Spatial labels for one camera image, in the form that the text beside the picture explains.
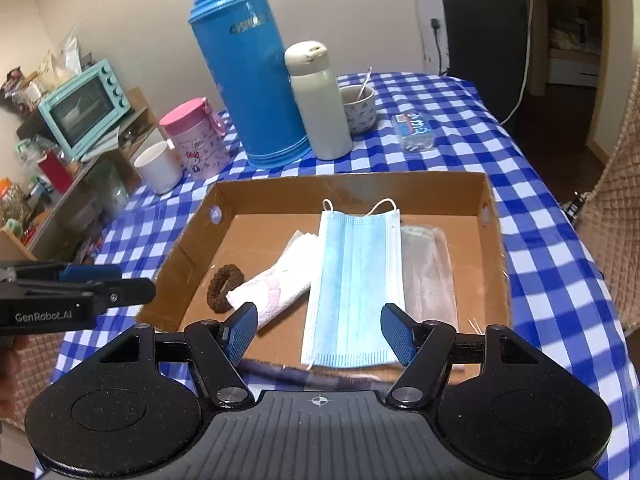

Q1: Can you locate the brown knitted scrunchie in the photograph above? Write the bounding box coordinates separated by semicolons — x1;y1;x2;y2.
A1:
206;264;245;313

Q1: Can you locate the white pink folded cloth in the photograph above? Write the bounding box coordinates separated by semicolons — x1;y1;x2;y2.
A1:
226;231;320;330

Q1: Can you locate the wooden shelf cabinet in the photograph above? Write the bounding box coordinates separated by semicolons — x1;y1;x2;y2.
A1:
1;88;162;263

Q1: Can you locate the blue tissue packet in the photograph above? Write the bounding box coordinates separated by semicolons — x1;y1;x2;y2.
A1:
392;110;435;153

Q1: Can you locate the brown cardboard box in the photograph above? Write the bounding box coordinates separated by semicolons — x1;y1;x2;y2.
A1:
138;171;511;381

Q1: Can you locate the red box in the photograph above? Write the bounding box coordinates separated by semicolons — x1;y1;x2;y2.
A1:
37;150;74;195

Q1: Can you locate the clear plastic packaged mask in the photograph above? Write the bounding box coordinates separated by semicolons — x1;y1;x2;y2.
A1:
401;224;458;328

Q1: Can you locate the quilted brown chair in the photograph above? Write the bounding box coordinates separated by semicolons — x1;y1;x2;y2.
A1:
576;74;640;334
1;334;63;431

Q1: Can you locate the orange lid jar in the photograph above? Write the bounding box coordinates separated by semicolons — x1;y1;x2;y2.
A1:
0;178;29;226

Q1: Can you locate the quilted brown chair left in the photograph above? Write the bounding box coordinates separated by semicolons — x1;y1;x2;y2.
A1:
1;334;63;431

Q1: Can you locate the white power cable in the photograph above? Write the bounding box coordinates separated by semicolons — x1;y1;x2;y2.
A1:
499;0;535;127

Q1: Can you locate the quilted brown chair right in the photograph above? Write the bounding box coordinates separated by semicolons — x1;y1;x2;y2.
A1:
576;74;640;334

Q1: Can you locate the blue checkered tablecloth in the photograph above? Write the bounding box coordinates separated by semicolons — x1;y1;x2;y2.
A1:
51;72;639;479

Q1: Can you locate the white ceramic mug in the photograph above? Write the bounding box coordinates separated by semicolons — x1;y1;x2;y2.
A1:
134;141;183;195

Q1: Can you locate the pink hello kitty cup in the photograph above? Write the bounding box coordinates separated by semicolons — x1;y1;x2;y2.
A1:
160;96;230;180

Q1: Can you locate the patterned small ceramic cup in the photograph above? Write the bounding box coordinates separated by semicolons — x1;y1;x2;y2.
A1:
340;84;378;136

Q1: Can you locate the white insulated bottle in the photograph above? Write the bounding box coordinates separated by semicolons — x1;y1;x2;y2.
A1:
284;40;352;160

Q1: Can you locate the left human hand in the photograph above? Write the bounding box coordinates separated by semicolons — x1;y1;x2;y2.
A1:
0;335;29;418

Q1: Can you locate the black charger on chair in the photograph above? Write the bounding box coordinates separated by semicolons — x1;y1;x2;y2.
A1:
562;192;589;223

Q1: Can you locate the black refrigerator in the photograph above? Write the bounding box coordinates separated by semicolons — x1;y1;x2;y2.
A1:
413;0;533;124

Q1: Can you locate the blue surgical mask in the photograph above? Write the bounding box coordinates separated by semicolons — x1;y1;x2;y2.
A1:
300;197;405;368

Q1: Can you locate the blue thermos flask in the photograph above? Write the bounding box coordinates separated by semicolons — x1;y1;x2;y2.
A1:
189;0;310;169

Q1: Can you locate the teal toaster oven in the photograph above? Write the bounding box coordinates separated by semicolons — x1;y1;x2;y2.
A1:
38;60;131;159

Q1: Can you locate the spoon in cup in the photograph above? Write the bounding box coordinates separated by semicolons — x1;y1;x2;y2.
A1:
357;66;373;101

